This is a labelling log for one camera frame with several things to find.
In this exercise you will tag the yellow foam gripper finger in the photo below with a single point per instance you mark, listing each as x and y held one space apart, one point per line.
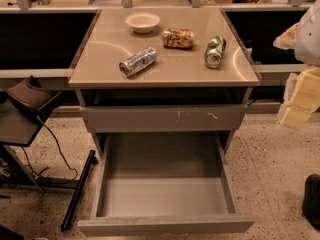
301 98

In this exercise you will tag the grey drawer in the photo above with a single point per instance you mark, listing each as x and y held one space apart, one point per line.
164 183
173 118

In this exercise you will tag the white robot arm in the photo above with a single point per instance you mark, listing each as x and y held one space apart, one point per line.
304 38

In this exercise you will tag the grey top drawer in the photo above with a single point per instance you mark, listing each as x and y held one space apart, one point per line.
173 118

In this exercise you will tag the grey drawer cabinet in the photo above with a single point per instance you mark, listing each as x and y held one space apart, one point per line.
177 77

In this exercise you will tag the black object at right edge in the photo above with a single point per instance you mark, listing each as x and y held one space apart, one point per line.
311 201

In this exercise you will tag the green soda can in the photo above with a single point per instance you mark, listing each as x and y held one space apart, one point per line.
215 51

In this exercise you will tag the crushed brown soda can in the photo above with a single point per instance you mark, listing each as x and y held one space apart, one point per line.
177 38

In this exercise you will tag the silver soda can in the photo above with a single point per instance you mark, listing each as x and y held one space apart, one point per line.
138 62

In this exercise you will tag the white paper bowl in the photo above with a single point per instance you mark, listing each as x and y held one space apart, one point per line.
142 22

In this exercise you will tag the black floor bar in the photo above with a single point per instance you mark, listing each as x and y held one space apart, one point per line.
67 221

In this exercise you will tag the brown box on side table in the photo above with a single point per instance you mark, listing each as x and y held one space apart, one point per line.
33 101

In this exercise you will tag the dark side table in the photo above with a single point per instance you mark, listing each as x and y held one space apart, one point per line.
16 130

